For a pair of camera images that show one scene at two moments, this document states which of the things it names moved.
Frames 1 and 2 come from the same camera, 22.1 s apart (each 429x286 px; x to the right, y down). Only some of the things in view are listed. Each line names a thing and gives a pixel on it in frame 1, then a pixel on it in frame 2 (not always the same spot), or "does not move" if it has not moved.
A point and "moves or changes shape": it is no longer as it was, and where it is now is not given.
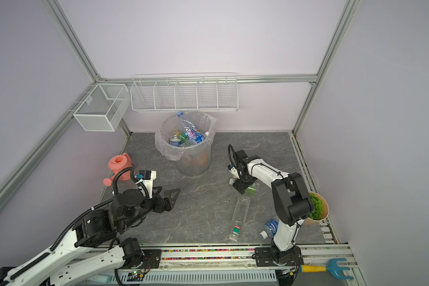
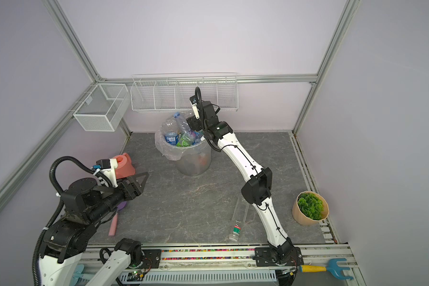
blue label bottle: (270, 230) moves or changes shape
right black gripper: (240, 186) to (195, 123)
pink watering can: (117, 164) does not move
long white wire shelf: (185, 92) does not move
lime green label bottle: (252, 189) moves or changes shape
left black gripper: (169, 204) to (126, 186)
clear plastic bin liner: (179, 136) does not move
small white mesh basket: (103, 108) does not move
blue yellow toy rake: (332, 267) does not move
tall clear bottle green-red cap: (239, 215) does not move
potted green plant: (320, 208) does not move
